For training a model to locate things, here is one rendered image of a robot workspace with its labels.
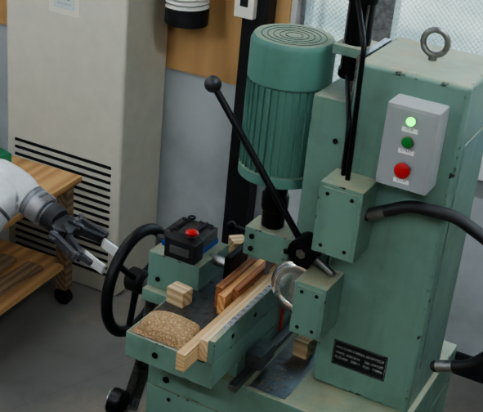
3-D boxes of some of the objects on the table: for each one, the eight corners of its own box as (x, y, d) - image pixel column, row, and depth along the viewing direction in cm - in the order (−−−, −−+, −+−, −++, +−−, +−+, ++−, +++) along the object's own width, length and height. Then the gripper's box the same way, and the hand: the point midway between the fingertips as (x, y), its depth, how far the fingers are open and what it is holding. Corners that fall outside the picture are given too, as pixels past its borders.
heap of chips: (154, 311, 222) (154, 297, 220) (209, 333, 216) (211, 318, 215) (130, 330, 214) (131, 315, 213) (187, 353, 209) (189, 338, 207)
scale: (321, 236, 249) (321, 236, 248) (326, 238, 248) (326, 238, 248) (221, 329, 208) (221, 328, 208) (226, 330, 208) (226, 330, 207)
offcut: (165, 301, 226) (167, 286, 224) (176, 295, 229) (176, 280, 227) (181, 309, 224) (183, 293, 222) (191, 302, 226) (193, 288, 225)
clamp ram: (217, 267, 241) (221, 233, 237) (245, 277, 238) (249, 243, 234) (198, 283, 233) (201, 248, 229) (226, 293, 230) (230, 258, 227)
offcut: (232, 259, 246) (234, 244, 244) (226, 250, 249) (228, 235, 247) (246, 258, 247) (248, 242, 245) (240, 249, 251) (242, 234, 249)
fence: (326, 248, 255) (328, 229, 253) (332, 250, 254) (335, 230, 252) (206, 362, 206) (207, 339, 204) (213, 365, 206) (215, 342, 203)
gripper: (26, 216, 262) (95, 269, 257) (74, 189, 278) (140, 238, 273) (18, 237, 266) (85, 290, 261) (67, 209, 282) (131, 258, 277)
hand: (105, 257), depth 268 cm, fingers open, 8 cm apart
